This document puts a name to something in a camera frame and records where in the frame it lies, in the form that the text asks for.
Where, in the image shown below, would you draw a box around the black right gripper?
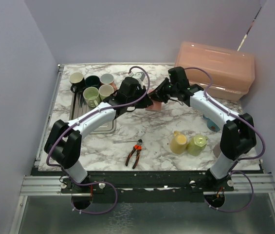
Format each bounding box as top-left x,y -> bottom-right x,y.
148,78 -> 178,104

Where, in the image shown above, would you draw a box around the pink and blue mug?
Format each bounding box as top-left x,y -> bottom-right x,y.
146,101 -> 162,112

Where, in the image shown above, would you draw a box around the light green mug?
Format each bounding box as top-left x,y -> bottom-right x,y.
99,84 -> 114,101

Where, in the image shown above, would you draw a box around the pink terracotta mug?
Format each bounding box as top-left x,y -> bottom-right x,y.
100,74 -> 117,91

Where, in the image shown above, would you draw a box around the sage green mug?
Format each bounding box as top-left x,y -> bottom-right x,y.
83,87 -> 101,108

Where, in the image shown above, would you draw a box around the dark teal mug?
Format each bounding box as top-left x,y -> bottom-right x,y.
85,75 -> 101,89

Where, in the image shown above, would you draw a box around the blue dotted mug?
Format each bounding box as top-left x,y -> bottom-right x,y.
202,115 -> 220,132

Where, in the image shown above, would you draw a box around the black mug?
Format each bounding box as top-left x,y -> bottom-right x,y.
69,72 -> 86,93

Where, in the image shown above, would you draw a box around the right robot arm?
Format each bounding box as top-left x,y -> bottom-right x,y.
149,67 -> 257,191

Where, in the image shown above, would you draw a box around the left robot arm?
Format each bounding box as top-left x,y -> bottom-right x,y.
44,77 -> 152,193

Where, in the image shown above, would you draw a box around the yellow mug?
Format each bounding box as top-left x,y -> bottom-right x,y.
169,131 -> 187,155

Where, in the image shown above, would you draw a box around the lime green faceted mug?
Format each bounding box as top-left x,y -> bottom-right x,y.
186,134 -> 208,156

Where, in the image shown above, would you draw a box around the mauve purple mug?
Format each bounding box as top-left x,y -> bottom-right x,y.
213,143 -> 221,158

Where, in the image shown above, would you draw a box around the orange black pliers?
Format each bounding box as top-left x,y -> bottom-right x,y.
125,138 -> 144,170

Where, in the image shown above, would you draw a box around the steel tray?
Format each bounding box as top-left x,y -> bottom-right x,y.
68,93 -> 116,134

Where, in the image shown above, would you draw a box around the pink plastic storage box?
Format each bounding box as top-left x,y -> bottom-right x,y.
175,41 -> 255,101

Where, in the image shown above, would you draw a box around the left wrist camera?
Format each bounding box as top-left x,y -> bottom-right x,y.
129,72 -> 146,87

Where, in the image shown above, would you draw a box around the clear handle screwdriver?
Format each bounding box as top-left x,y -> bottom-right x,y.
113,140 -> 138,144

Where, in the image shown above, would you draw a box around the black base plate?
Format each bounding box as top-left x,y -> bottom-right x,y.
30,168 -> 235,204

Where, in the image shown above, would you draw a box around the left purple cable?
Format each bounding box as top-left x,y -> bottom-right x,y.
46,65 -> 151,215

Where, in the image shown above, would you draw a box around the aluminium rail frame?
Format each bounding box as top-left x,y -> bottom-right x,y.
20,176 -> 61,196

